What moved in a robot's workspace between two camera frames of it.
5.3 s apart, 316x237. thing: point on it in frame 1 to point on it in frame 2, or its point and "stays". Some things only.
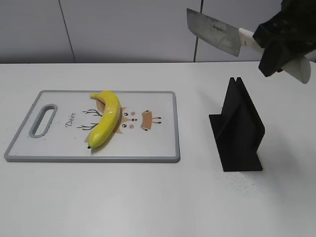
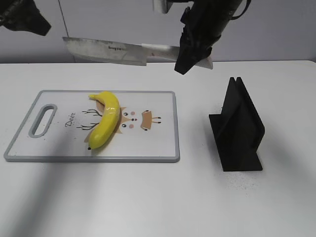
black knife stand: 238,131 stays
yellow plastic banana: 106,125 stays
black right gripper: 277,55 to 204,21
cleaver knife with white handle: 230,39 to 124,53
